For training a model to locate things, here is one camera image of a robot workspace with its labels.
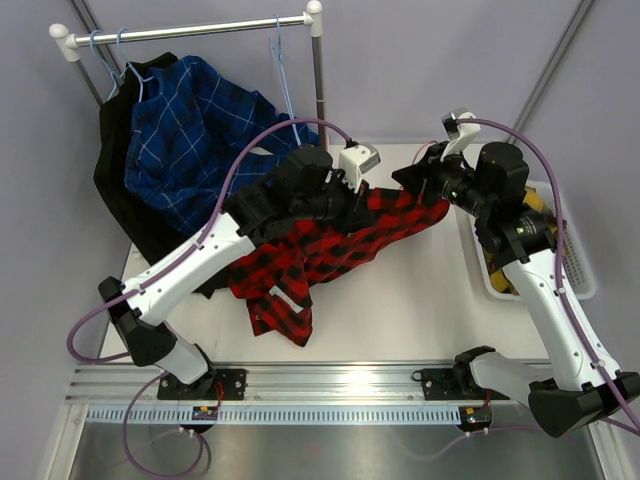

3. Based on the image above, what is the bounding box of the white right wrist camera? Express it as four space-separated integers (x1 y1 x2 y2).
440 107 481 160

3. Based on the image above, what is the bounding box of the black garment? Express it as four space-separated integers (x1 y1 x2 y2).
92 51 236 301

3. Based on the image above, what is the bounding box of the aluminium mounting rail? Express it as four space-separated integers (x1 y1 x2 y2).
64 363 506 404

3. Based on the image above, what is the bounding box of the light blue wire hanger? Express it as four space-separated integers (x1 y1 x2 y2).
269 14 295 119

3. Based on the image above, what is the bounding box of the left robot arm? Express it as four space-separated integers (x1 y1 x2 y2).
99 143 380 400

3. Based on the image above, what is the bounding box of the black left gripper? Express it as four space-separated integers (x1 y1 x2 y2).
292 169 376 238

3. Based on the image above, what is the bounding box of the red black checked shirt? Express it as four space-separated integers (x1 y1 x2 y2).
228 188 450 347

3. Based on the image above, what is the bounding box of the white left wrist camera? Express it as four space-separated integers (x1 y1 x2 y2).
338 143 381 191

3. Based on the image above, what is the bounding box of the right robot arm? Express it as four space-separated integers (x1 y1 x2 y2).
391 142 639 438

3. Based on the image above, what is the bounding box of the yellow plaid shirt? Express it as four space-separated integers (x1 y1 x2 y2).
483 186 558 296

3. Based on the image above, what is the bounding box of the blue plaid shirt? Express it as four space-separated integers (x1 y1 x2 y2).
125 56 318 236

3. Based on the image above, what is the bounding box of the blue hanger on rack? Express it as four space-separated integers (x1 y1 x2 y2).
116 27 153 103
89 29 120 100

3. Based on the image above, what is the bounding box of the white perforated basket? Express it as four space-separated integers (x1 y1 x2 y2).
468 180 597 302

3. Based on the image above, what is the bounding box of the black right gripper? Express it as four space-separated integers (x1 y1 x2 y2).
394 141 494 220

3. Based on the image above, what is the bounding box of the white slotted cable duct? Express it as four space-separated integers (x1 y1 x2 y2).
86 404 462 425

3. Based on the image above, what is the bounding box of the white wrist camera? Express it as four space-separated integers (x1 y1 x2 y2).
338 143 381 191
440 107 481 160

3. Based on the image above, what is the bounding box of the metal clothes rack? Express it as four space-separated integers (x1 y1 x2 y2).
48 1 326 120

